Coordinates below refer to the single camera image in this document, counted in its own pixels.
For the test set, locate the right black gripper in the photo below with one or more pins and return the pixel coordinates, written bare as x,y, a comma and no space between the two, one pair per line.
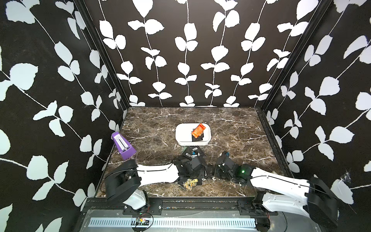
216,170

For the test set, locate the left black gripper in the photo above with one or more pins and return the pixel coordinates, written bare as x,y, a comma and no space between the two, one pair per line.
202,175

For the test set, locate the black tea bag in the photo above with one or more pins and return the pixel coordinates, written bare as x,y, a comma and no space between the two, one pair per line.
198,139
192,152

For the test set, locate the large red tea bag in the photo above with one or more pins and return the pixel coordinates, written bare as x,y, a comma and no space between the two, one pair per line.
198,131

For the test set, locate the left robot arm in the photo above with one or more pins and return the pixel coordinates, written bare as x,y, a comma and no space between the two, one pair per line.
122,184

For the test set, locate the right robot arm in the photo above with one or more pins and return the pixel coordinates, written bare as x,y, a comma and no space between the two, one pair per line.
310,198

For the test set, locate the black tea bag top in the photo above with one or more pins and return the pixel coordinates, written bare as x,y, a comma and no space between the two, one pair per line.
192,152

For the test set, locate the yellow patterned tea bag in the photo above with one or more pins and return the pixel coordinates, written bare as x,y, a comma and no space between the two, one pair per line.
190,184

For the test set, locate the white storage box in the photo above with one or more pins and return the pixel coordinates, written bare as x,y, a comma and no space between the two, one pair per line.
183,134

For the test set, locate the purple metronome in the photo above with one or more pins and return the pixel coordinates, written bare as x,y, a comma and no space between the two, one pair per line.
125,149

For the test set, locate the small circuit board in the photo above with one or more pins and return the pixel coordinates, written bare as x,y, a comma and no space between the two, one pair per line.
141,222

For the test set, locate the white perforated strip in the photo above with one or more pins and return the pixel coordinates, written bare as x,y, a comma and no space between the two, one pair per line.
187,223

